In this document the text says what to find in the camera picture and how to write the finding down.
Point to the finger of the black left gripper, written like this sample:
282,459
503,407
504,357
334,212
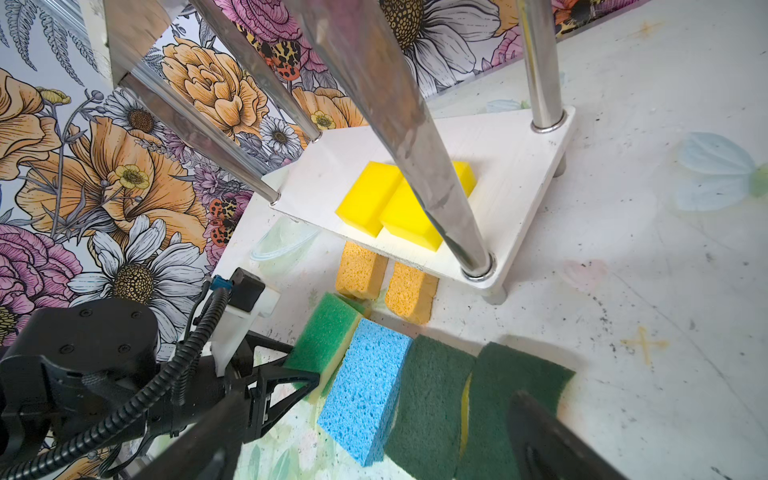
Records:
264,348
271,392

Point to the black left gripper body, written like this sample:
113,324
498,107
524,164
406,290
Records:
203,392

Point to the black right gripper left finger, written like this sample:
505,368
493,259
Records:
209,450

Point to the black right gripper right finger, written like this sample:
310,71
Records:
544,448

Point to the blue cellulose sponge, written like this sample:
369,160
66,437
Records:
359,408

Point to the green scrub sponge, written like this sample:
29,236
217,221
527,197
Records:
324,341

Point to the yellow sponge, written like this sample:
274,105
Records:
366,200
404,218

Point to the white two-tier shelf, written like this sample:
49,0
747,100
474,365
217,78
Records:
479,179

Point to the dark green scouring sponge left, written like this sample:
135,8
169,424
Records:
425,438

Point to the orange cellulose sponge left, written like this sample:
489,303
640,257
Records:
361,272

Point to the orange cellulose sponge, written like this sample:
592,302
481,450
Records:
361,272
411,293

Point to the orange cellulose sponge right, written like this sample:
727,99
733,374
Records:
411,293

